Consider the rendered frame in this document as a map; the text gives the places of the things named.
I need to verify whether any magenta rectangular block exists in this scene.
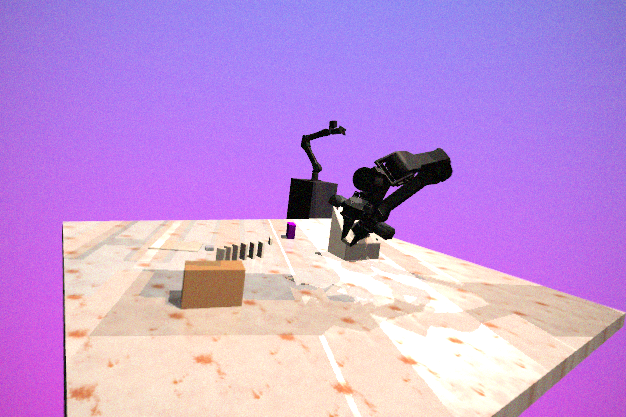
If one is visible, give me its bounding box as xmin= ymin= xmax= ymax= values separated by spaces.
xmin=286 ymin=222 xmax=296 ymax=239

